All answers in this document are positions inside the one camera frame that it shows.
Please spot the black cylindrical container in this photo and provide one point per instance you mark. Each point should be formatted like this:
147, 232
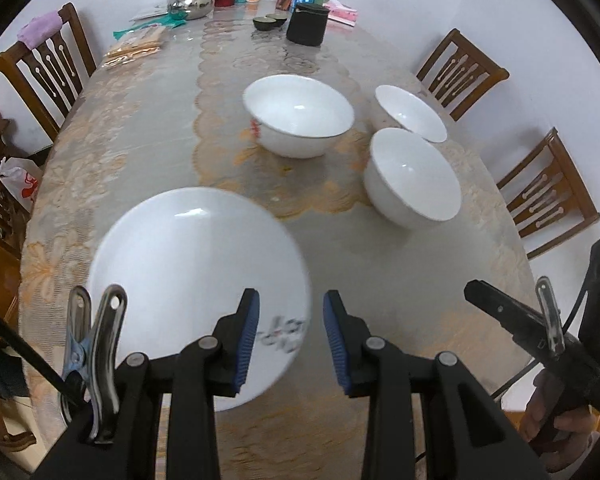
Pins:
307, 25

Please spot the person's right hand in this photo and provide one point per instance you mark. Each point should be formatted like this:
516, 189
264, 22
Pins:
579, 426

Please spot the purple cloth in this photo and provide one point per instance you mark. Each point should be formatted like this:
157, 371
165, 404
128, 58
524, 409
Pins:
39, 29

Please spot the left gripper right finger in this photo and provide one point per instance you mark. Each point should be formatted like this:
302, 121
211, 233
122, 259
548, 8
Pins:
466, 435

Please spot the pink tissue pack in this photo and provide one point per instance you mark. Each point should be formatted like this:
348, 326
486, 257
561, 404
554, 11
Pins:
340, 13

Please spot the dark small dish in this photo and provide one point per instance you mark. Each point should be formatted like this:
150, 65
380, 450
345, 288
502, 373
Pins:
263, 23
279, 18

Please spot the steel kettle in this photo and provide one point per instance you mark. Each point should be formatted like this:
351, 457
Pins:
189, 10

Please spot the small white bowl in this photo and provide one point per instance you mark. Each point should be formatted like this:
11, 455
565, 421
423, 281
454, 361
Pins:
394, 107

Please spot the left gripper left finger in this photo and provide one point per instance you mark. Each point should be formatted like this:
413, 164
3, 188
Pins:
214, 365

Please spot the plain white plate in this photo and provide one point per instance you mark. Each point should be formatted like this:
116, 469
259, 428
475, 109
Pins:
184, 257

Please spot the metal spring clip left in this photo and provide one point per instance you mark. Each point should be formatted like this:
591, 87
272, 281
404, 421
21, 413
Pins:
90, 354

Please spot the white bowl dark rim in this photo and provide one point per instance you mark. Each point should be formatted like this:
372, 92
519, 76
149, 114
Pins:
409, 181

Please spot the large white bowl red flowers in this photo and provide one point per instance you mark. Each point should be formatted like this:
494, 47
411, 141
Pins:
296, 116

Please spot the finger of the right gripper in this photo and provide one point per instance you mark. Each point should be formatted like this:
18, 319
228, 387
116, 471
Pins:
526, 325

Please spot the wooden chair with purple cloth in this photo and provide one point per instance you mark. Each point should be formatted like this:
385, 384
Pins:
53, 68

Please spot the far right wooden chair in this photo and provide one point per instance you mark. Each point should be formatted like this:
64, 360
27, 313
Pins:
459, 73

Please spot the metal spring clip right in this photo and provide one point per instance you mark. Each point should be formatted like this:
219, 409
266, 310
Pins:
553, 324

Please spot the metal spring clip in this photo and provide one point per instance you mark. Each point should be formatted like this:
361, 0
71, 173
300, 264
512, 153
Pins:
90, 354
553, 324

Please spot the white red plastic bag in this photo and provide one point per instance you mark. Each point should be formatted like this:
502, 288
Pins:
21, 177

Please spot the near right wooden chair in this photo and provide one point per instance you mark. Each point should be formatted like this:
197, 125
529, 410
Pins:
555, 193

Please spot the packaged crackers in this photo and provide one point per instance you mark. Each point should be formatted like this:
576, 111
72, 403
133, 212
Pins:
136, 44

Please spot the teal plastic bag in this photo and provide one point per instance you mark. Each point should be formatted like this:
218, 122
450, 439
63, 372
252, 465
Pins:
166, 20

